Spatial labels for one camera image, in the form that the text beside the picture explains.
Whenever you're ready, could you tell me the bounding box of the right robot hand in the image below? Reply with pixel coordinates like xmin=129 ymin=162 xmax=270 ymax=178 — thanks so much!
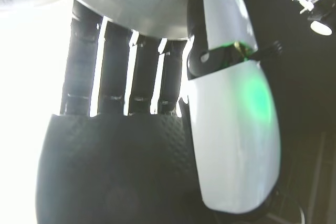
xmin=35 ymin=0 xmax=284 ymax=224

